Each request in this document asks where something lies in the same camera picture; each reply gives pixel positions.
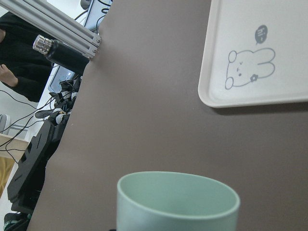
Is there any green cup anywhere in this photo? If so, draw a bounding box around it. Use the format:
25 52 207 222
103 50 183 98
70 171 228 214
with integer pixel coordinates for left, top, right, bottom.
116 171 240 231

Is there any cream rabbit tray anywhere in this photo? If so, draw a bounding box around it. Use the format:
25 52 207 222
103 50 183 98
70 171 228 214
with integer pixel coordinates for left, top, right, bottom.
198 0 308 108

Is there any blue tablet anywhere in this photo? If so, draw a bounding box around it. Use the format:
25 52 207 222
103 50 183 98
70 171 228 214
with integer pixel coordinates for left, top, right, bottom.
48 66 75 93

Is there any black water bottle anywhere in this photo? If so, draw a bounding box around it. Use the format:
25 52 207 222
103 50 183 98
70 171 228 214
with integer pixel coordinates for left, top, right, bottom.
33 35 89 76

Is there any aluminium frame post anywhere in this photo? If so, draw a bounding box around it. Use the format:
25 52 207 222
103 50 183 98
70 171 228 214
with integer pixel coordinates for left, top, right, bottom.
0 0 102 59

